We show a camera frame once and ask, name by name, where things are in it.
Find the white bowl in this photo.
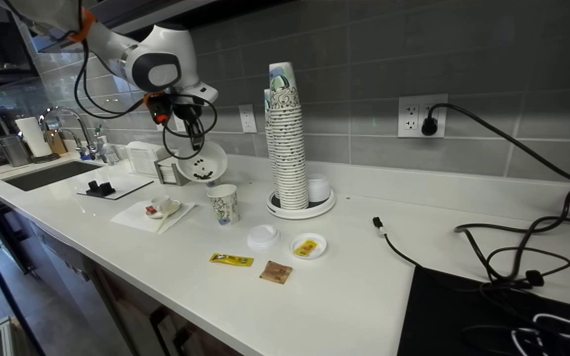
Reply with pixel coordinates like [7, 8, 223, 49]
[178, 140, 227, 184]

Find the wooden spoon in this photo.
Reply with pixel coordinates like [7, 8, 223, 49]
[156, 203, 195, 235]

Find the white plastic cup lid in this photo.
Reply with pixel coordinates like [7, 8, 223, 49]
[247, 223, 279, 251]

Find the chrome faucet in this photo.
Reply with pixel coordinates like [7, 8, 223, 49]
[39, 106, 106, 162]

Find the napkin dispenser with napkins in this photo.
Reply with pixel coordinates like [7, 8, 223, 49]
[126, 140, 178, 184]

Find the white paper napkin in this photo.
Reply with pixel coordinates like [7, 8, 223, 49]
[108, 197, 197, 237]

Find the tall paper cup stack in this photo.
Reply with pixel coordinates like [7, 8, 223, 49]
[263, 61, 308, 209]

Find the white espresso cup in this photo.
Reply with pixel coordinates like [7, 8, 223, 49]
[154, 197, 180, 219]

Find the wall outlet with plug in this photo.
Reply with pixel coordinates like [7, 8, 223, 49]
[397, 95, 447, 138]

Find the short paper cup stack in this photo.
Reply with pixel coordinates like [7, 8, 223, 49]
[308, 174, 330, 203]

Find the black power cable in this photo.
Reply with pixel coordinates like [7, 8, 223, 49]
[370, 100, 570, 290]

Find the sink basin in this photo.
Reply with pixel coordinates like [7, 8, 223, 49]
[5, 162, 97, 191]

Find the yellow sachet packet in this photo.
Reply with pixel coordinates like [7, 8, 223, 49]
[209, 253, 253, 267]

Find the black mat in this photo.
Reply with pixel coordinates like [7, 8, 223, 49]
[397, 267, 570, 356]

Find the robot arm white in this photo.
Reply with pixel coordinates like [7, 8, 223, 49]
[0, 0, 217, 156]

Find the black object on tray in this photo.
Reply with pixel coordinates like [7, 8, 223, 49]
[85, 180, 114, 197]

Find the white saucer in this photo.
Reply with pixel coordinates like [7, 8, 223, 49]
[144, 201, 180, 219]

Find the red packet on saucer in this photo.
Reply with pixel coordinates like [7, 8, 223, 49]
[144, 205, 156, 215]

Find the patterned paper cup near stacks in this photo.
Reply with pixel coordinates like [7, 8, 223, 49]
[205, 184, 239, 225]

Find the white round stack tray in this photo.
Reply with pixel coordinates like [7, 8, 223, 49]
[265, 189, 336, 219]

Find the brown sugar packet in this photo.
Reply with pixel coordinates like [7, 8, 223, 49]
[261, 261, 292, 284]

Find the small dish with yellow packet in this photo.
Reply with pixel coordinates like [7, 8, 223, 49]
[292, 233, 328, 259]

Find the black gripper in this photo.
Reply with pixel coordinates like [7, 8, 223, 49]
[164, 95, 207, 150]

